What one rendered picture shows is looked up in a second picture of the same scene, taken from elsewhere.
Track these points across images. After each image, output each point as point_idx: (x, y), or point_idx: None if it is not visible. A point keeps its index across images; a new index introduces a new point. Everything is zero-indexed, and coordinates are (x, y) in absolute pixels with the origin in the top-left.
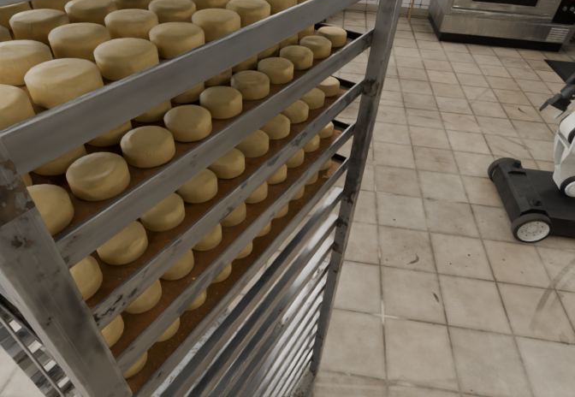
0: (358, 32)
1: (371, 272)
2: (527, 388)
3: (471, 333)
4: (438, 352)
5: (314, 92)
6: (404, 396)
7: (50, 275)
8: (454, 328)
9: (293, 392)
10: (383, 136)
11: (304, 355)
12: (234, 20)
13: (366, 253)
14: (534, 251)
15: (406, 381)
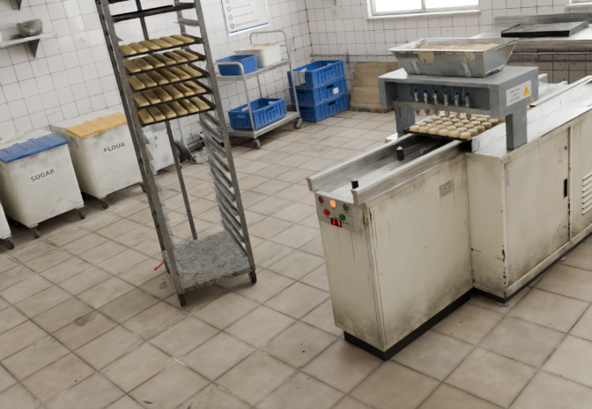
0: None
1: (212, 372)
2: (50, 408)
3: (105, 405)
4: (123, 375)
5: (137, 85)
6: (130, 345)
7: (110, 60)
8: (120, 397)
9: (180, 278)
10: None
11: (175, 257)
12: (122, 48)
13: (232, 379)
14: None
15: (135, 349)
